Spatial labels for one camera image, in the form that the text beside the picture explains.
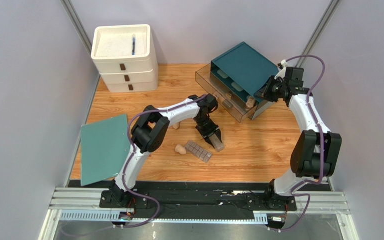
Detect purple cable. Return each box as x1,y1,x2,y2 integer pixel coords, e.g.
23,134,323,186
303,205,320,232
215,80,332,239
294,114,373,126
265,54,327,233
112,94,210,229

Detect concealer tube grey cap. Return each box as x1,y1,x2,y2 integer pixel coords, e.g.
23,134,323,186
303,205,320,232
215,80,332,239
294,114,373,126
214,93,234,110

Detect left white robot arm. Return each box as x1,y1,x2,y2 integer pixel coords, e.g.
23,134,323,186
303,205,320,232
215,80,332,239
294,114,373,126
99,94,224,208

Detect teal drawer cabinet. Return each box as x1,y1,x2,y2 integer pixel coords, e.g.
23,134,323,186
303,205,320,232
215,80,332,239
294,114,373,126
210,42,279,120

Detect white three-drawer organizer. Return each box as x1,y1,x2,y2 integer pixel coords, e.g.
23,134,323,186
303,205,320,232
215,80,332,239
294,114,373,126
91,24,159,93

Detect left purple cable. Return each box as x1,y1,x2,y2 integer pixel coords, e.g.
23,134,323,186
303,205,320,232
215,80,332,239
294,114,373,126
112,94,210,229

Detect foundation bottle black cap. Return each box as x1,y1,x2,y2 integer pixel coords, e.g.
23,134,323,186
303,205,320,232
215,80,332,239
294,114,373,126
245,95,256,111

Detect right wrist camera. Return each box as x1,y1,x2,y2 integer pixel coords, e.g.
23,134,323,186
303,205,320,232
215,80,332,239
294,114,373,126
275,59,288,79

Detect clear drawer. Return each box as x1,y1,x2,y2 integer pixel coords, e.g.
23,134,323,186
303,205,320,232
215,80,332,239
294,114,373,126
195,64,258,123

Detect clear plastic bottle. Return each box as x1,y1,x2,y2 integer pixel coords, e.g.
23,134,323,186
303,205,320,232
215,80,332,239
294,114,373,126
209,134,225,152

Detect eyeshadow palette clear case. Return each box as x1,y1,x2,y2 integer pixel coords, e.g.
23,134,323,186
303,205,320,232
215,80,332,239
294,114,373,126
185,140,212,163

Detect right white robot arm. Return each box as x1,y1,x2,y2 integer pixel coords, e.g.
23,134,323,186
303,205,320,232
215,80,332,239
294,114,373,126
254,66,342,210

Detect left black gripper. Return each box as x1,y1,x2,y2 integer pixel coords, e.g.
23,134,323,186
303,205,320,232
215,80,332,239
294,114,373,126
195,116,223,147

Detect teal board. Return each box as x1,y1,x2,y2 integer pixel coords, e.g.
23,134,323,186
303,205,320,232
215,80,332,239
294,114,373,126
80,114,131,187

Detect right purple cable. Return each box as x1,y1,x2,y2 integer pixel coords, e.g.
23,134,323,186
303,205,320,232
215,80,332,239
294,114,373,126
265,54,327,233

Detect blue pen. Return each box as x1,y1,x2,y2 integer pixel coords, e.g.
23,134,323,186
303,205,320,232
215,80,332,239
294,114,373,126
131,34,137,56

